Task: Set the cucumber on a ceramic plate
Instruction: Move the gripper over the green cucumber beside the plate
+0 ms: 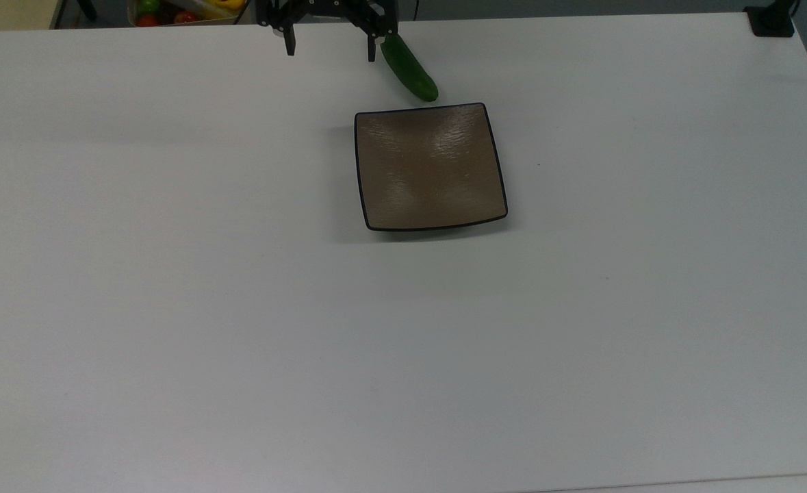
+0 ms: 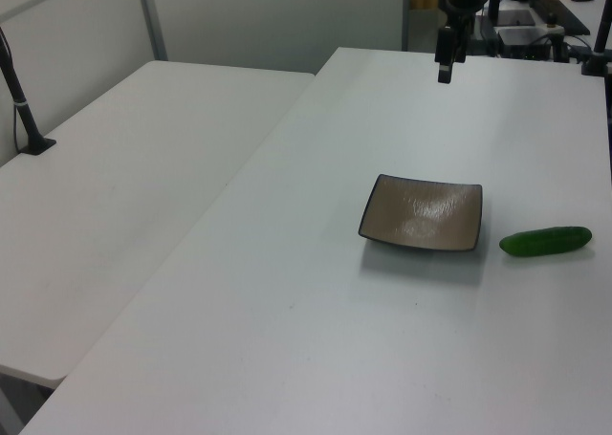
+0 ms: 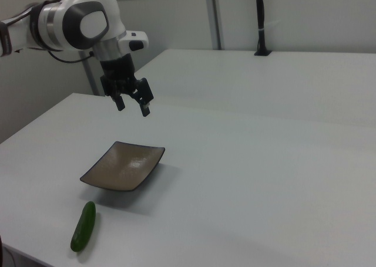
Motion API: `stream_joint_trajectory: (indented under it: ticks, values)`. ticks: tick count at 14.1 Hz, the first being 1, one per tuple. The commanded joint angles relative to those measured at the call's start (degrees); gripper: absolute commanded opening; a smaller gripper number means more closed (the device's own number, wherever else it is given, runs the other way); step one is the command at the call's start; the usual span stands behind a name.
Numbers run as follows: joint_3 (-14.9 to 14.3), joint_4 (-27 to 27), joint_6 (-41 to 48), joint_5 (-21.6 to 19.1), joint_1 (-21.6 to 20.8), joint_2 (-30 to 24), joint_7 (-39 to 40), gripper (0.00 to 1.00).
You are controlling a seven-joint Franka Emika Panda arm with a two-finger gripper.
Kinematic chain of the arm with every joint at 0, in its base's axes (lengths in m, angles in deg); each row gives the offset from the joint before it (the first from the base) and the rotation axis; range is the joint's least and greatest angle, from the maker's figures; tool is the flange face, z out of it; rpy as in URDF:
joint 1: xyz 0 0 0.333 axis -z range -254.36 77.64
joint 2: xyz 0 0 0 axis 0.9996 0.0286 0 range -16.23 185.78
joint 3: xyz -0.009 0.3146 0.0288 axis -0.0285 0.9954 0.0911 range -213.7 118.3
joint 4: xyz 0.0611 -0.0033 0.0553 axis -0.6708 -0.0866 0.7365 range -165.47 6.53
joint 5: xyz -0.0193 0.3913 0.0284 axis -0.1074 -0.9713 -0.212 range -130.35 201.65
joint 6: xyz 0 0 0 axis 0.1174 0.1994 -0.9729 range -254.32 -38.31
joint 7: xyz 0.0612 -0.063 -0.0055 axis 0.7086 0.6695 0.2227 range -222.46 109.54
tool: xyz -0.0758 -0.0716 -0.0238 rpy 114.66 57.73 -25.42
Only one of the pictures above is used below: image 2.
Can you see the green cucumber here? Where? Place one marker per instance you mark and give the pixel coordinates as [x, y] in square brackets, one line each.
[545, 241]

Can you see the black upright background pole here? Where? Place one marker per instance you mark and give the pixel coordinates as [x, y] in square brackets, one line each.
[495, 0]

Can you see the square brown ceramic plate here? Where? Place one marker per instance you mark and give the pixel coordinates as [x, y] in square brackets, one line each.
[421, 215]

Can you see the black electronics box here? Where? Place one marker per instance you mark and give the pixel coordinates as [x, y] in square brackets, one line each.
[523, 40]

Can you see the black flat desk panel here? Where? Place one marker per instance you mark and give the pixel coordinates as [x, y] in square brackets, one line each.
[564, 16]

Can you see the black camera stand pole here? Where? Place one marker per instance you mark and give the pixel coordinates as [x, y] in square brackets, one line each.
[21, 110]

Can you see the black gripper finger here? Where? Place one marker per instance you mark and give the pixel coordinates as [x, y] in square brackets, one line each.
[444, 52]
[460, 43]

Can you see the white folding side table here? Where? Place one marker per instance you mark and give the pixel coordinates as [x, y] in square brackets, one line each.
[119, 191]

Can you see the grey partition frame post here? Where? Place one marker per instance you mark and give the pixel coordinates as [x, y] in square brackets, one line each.
[153, 24]

